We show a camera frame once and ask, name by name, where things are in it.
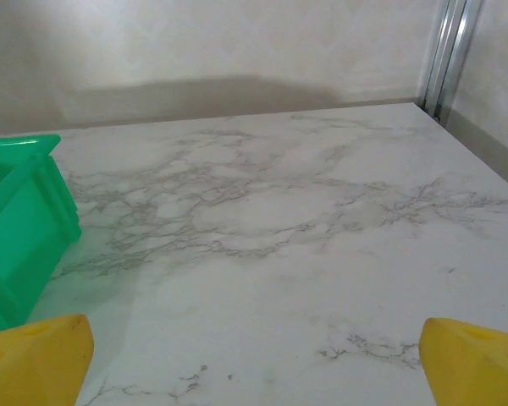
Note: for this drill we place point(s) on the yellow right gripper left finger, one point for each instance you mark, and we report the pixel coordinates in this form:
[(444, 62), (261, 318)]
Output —
[(34, 363)]

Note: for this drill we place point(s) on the aluminium frame post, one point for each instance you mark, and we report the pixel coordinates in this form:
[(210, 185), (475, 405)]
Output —
[(446, 63)]

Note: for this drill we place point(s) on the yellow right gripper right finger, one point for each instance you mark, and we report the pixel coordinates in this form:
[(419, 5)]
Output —
[(478, 368)]

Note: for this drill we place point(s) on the green plastic bin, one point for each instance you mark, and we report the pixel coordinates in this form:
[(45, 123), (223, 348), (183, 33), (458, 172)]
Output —
[(25, 220)]

